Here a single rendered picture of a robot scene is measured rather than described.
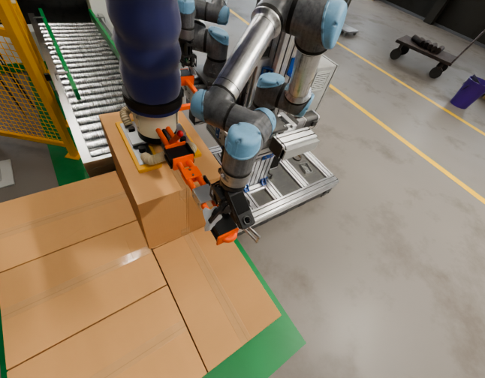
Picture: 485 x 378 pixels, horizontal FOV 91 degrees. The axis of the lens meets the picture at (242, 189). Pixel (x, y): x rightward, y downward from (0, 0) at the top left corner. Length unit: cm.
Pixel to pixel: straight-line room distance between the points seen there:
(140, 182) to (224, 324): 72
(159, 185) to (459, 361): 233
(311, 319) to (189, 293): 101
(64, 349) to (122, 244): 45
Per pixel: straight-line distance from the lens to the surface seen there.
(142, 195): 102
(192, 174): 88
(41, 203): 165
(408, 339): 233
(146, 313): 125
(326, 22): 81
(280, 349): 185
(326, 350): 197
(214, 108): 63
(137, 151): 115
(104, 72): 267
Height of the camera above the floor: 175
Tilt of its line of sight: 50 degrees down
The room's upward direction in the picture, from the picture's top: 16 degrees clockwise
